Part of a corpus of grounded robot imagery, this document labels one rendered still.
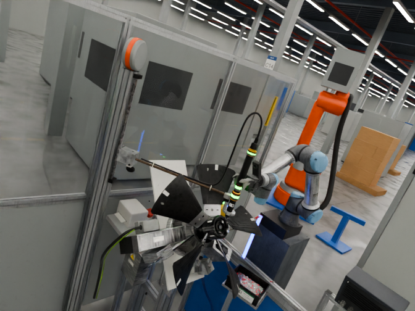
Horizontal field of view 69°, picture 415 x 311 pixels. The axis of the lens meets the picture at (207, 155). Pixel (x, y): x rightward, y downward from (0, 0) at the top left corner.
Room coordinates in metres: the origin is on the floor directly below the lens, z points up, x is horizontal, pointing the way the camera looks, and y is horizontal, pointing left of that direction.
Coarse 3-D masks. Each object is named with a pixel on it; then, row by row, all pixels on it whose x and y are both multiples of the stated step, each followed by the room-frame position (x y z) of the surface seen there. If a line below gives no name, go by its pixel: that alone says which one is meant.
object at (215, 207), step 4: (204, 204) 1.49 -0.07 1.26; (208, 204) 1.49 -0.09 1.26; (212, 204) 1.49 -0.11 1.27; (216, 204) 1.49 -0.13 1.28; (204, 208) 1.48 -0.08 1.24; (208, 208) 1.48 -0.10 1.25; (212, 208) 1.48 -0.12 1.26; (216, 208) 1.48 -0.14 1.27; (220, 208) 1.48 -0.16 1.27; (204, 212) 1.46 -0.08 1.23; (208, 212) 1.46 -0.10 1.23; (212, 212) 1.46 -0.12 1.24; (216, 212) 1.46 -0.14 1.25
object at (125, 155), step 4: (120, 148) 1.54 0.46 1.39; (124, 148) 1.56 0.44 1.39; (128, 148) 1.58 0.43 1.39; (120, 152) 1.53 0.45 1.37; (124, 152) 1.53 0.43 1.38; (128, 152) 1.52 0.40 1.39; (132, 152) 1.54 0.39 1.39; (136, 152) 1.56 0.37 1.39; (116, 156) 1.54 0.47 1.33; (120, 156) 1.53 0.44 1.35; (124, 156) 1.52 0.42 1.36; (128, 156) 1.52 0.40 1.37; (132, 156) 1.52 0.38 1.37; (136, 156) 1.56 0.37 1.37; (116, 160) 1.54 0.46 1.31; (120, 160) 1.53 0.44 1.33; (124, 160) 1.52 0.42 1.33; (128, 160) 1.52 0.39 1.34; (132, 160) 1.52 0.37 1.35; (132, 164) 1.53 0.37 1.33
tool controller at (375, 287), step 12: (348, 276) 1.31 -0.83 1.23; (360, 276) 1.32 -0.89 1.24; (372, 276) 1.34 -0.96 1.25; (348, 288) 1.30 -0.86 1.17; (360, 288) 1.27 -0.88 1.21; (372, 288) 1.26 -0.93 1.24; (384, 288) 1.27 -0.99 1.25; (336, 300) 1.34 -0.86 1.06; (348, 300) 1.30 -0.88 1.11; (360, 300) 1.26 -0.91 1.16; (372, 300) 1.22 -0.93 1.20; (384, 300) 1.21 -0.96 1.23; (396, 300) 1.22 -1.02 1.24
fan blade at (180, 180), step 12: (180, 180) 1.34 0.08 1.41; (168, 192) 1.30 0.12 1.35; (180, 192) 1.33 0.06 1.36; (192, 192) 1.36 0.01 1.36; (156, 204) 1.26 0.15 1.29; (168, 204) 1.29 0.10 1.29; (180, 204) 1.32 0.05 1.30; (192, 204) 1.35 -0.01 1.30; (168, 216) 1.30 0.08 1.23; (180, 216) 1.33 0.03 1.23; (192, 216) 1.35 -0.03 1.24
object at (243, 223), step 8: (240, 208) 1.70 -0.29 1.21; (232, 216) 1.59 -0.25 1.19; (240, 216) 1.62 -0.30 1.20; (248, 216) 1.66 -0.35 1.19; (232, 224) 1.51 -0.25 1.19; (240, 224) 1.54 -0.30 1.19; (248, 224) 1.58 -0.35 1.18; (256, 224) 1.64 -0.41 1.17; (248, 232) 1.52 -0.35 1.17; (256, 232) 1.57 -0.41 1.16
